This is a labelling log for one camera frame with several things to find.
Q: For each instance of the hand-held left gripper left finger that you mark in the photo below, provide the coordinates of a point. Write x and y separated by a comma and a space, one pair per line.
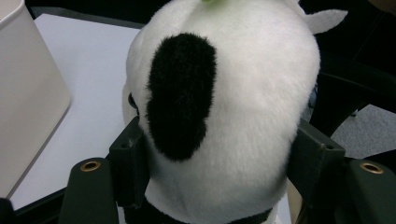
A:
130, 168

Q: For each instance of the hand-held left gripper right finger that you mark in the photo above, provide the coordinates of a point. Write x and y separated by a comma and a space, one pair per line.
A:
314, 165

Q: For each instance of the pale lilac table mat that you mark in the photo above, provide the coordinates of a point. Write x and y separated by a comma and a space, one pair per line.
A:
93, 77

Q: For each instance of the panda plush toy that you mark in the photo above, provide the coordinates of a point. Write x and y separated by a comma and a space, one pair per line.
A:
249, 93

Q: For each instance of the white plastic storage bin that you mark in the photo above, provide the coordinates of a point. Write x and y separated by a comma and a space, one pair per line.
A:
28, 93

